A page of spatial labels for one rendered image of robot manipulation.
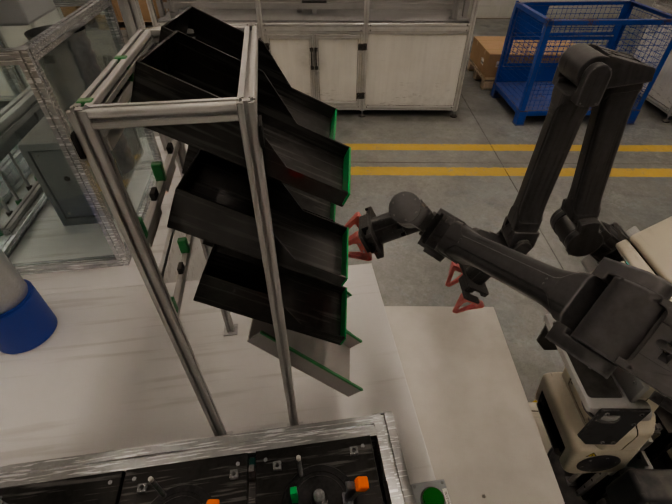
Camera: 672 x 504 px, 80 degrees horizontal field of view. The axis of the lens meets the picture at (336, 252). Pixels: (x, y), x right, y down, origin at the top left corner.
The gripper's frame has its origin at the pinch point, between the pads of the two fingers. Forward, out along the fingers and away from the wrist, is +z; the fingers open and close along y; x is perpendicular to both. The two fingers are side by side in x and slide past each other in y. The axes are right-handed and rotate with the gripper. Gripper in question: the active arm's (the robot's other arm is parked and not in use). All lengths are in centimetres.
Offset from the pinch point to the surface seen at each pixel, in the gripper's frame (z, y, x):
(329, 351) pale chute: 11.7, 9.6, 20.6
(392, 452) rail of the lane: 3.1, 27.4, 35.3
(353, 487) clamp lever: 5.7, 38.5, 22.2
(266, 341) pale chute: 15.2, 18.8, 2.5
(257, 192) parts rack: -3.9, 23.1, -27.6
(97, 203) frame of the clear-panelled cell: 72, -33, -22
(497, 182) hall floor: -57, -239, 159
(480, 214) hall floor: -35, -192, 150
